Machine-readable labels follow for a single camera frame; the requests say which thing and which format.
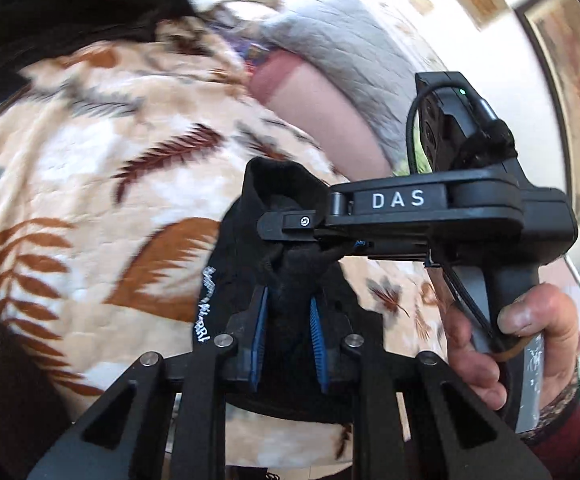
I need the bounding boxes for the black pants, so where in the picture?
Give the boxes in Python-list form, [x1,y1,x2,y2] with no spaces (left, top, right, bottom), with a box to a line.
[194,157,383,425]

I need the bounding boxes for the dark red sleeve forearm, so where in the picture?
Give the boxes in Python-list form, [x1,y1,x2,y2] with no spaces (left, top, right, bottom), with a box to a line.
[520,367,580,479]

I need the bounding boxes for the right hand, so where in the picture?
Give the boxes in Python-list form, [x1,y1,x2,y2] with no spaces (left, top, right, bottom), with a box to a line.
[443,282,580,412]

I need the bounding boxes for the pink quilted bed sheet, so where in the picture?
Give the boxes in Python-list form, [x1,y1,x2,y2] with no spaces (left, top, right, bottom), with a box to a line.
[249,50,393,181]

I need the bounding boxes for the grey quilted pillow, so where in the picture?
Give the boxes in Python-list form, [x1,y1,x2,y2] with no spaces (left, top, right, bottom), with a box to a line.
[261,0,445,170]

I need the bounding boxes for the leaf pattern fleece blanket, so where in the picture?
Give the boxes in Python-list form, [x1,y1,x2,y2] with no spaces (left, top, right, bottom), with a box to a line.
[0,1,452,470]

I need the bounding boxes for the black garment at bedside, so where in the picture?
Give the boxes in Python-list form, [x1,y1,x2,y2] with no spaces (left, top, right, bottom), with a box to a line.
[0,0,197,122]

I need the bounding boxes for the black cable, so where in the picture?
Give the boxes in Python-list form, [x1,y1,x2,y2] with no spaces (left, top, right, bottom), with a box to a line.
[404,77,467,176]

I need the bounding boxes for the framed wall painting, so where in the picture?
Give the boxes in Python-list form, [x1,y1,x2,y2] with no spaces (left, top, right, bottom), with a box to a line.
[516,0,580,219]

